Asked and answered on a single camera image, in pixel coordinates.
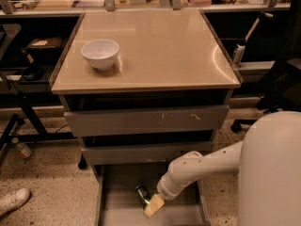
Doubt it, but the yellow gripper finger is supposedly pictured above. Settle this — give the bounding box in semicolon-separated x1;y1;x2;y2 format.
144;193;165;218

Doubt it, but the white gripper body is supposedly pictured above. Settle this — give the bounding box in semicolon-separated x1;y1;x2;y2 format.
157;173;182;201

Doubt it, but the green soda can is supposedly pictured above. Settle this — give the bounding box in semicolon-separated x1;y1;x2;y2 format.
135;185;151;208

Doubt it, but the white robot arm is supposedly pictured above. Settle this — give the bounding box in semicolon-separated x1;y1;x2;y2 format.
144;111;301;226

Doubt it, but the middle grey drawer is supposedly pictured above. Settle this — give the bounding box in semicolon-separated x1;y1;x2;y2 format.
82;141;213;165

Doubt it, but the bottom open grey drawer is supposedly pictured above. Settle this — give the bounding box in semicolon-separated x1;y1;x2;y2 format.
96;163;211;226

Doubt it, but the top grey drawer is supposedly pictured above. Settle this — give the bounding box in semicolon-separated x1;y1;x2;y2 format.
64;105;229;137

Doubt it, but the grey drawer cabinet with counter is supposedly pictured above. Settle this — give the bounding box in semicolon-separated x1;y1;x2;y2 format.
51;8;243;226

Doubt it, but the white sneaker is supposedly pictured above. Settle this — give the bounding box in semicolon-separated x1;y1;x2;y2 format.
0;188;31;217

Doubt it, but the plastic water bottle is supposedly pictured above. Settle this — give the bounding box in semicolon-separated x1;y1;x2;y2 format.
11;137;32;158

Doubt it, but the black office chair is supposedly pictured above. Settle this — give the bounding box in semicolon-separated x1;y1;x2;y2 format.
230;0;301;134

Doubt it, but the white ceramic bowl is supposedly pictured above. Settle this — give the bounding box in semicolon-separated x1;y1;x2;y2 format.
81;39;119;71

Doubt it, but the black tape dispenser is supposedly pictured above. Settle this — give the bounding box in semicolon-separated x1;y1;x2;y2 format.
22;49;44;81

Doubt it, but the black box with label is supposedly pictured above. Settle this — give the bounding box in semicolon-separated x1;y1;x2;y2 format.
25;37;66;57

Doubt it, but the white handled tool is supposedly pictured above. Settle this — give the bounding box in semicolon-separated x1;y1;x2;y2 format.
232;11;274;68

